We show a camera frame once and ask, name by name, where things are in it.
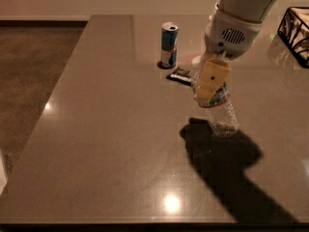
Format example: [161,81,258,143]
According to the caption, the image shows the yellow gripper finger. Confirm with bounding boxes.
[194,59,231,101]

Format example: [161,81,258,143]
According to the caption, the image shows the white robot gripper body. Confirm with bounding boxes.
[204,5,262,60]

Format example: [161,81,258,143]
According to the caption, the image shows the clear plastic water bottle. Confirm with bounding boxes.
[191,71,239,138]

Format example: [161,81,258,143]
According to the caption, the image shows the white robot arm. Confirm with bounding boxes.
[194,0,277,102]

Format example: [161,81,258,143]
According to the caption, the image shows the black snack wrapper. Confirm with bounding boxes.
[166,67,192,86]

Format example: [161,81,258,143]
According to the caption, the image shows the blue silver energy drink can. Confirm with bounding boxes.
[160,22,179,69]

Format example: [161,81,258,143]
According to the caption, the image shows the white object at left edge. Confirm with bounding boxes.
[0,149,8,195]

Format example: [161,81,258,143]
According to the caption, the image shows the black wire basket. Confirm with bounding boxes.
[277,7,309,69]

